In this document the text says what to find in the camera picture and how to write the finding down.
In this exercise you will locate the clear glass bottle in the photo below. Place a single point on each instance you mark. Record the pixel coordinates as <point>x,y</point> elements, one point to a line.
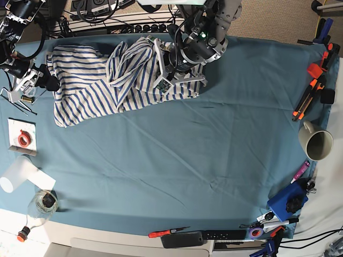
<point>41,208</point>

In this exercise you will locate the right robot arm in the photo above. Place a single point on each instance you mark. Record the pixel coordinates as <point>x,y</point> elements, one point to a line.
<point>19,14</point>

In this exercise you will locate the black smartphone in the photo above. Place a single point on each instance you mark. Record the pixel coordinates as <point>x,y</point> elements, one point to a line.
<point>182,240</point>

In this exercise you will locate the black marker pen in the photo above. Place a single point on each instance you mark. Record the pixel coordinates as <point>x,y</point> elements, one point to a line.
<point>269,226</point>

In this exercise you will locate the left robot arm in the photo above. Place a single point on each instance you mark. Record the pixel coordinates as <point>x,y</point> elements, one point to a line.
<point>201,37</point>

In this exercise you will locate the orange black clamp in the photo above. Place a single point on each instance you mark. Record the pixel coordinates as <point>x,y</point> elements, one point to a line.
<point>332,51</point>

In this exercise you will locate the black power strip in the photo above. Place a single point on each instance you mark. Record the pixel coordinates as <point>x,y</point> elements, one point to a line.
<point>147,28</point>

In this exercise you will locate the blue black bar clamp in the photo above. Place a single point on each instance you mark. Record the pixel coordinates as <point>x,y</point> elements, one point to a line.
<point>272,245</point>

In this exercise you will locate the gold green battery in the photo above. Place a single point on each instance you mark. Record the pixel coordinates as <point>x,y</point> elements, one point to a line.
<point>28,99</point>

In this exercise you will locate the pink white pen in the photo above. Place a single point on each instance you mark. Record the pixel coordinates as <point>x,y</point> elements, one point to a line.
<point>301,171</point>

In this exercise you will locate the teal table cloth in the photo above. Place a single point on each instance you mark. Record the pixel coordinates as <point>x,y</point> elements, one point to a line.
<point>209,163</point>

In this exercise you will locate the black square block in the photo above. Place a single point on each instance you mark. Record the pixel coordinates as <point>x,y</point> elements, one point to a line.
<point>327,96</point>

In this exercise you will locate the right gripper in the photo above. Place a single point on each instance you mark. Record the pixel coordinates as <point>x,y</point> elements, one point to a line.
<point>18,68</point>

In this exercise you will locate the orange plastic block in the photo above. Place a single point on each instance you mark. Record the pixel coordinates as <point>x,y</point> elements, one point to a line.
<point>315,70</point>

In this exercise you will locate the red tape roll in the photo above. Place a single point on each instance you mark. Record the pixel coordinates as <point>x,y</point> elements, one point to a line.
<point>24,139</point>

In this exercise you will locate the blue white striped T-shirt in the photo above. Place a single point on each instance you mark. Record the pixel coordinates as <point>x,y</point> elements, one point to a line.
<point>92,84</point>

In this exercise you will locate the orange black utility knife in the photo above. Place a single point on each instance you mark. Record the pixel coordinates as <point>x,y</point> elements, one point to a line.
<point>310,92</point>

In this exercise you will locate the red handled screwdriver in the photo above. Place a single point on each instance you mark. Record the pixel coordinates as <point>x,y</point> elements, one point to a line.
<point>166,232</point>

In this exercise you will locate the metal hex key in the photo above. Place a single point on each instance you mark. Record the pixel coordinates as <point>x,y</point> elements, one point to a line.
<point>19,105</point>

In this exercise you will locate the purple tape roll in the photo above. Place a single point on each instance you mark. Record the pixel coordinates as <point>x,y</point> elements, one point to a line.
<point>255,232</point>

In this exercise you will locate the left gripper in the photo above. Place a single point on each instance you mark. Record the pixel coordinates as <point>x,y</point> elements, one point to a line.
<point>182,61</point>

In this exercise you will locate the grey ceramic mug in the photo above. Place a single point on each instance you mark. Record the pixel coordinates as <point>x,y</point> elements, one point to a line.
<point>316,142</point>

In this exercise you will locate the black remote control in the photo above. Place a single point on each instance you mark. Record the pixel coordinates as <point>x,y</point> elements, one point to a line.
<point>224,234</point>

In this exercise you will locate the blue plastic box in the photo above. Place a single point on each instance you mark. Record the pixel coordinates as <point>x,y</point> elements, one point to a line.
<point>288,201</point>

